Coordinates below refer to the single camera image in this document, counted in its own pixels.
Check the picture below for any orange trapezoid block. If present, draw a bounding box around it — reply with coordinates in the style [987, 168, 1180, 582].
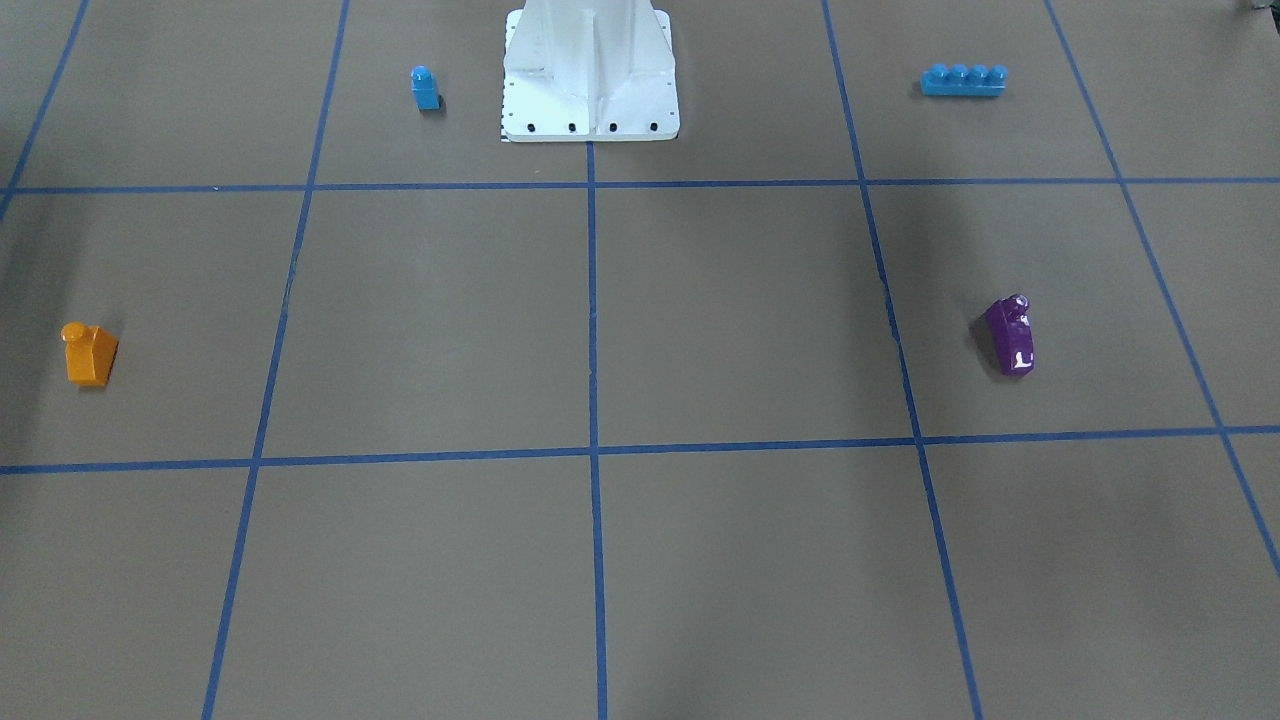
[60, 322, 118, 387]

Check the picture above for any purple trapezoid block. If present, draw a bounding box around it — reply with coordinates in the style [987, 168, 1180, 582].
[984, 293, 1036, 377]

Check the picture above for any small blue single-stud block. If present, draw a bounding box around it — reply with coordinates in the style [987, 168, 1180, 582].
[410, 65, 442, 111]

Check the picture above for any long blue four-stud brick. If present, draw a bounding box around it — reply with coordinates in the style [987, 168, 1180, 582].
[919, 63, 1009, 97]

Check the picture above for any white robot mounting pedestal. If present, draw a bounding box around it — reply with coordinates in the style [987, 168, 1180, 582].
[500, 1, 681, 143]

